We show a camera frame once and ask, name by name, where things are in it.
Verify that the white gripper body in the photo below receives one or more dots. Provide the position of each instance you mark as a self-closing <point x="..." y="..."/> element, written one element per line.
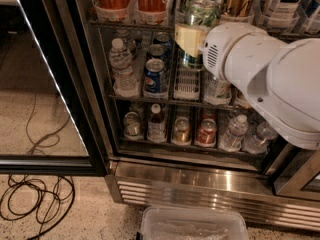
<point x="222" y="48"/>

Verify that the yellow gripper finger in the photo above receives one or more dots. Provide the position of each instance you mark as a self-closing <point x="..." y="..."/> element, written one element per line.
<point x="191" y="38"/>

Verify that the tall green tea can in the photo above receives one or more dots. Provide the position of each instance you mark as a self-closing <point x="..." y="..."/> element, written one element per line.
<point x="200" y="18"/>

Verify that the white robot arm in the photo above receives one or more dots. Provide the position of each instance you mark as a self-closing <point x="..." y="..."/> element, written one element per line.
<point x="280" y="81"/>

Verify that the rear Pepsi can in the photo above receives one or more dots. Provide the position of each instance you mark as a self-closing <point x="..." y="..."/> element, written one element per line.
<point x="164" y="39"/>

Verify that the pepsi can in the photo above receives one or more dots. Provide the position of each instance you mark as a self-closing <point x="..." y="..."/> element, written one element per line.
<point x="155" y="78"/>
<point x="164" y="39"/>
<point x="157" y="51"/>

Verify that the middle Pepsi can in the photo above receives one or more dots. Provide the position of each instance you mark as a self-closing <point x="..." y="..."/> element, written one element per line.
<point x="157" y="51"/>

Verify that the empty white shelf tray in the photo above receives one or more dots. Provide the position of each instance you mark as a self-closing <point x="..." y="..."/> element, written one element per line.
<point x="187" y="84"/>

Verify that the gold tall can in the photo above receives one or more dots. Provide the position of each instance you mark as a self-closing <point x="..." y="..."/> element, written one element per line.
<point x="237" y="11"/>

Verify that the front Pepsi can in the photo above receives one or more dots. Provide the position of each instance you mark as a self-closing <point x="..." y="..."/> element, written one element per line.
<point x="155" y="78"/>

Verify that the silver white soda can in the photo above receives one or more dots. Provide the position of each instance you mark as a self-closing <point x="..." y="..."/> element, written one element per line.
<point x="216" y="92"/>

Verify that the orange tall can right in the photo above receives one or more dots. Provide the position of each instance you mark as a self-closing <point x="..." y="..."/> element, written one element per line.
<point x="152" y="12"/>

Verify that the orange tall can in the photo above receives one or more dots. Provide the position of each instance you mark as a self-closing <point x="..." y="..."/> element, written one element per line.
<point x="113" y="10"/>
<point x="152" y="12"/>

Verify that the front copper can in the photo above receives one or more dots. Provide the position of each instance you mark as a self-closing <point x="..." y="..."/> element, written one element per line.
<point x="240" y="100"/>

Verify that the white blue tall can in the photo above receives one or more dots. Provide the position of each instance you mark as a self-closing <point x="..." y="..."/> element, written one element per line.
<point x="278" y="15"/>

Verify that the clear water bottle middle shelf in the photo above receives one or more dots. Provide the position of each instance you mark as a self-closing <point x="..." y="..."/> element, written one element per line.
<point x="121" y="62"/>

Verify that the orange tall can left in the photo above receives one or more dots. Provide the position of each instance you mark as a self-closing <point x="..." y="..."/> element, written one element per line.
<point x="113" y="10"/>

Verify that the red can bottom shelf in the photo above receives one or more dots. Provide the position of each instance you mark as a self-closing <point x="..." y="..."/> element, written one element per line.
<point x="206" y="133"/>

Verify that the stainless steel fridge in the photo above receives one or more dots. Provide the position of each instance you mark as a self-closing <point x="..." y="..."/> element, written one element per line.
<point x="272" y="188"/>

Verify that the gold can bottom shelf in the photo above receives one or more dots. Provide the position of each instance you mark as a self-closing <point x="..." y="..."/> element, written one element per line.
<point x="181" y="131"/>

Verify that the silver can bottom left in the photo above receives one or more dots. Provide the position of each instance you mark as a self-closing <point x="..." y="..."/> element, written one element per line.
<point x="132" y="126"/>

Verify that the water bottle bottom shelf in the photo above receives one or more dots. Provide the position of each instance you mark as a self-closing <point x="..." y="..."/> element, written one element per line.
<point x="232" y="137"/>

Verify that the open glass fridge door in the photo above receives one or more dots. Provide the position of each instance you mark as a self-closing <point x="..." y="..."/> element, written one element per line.
<point x="50" y="117"/>

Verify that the brown juice bottle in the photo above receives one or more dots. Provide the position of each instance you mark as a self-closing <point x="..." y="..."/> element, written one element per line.
<point x="156" y="124"/>

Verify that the water bottle bottom right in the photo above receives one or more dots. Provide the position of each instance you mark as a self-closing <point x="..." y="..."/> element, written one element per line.
<point x="258" y="138"/>

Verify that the clear plastic bin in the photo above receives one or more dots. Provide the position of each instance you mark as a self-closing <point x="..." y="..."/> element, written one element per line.
<point x="169" y="223"/>

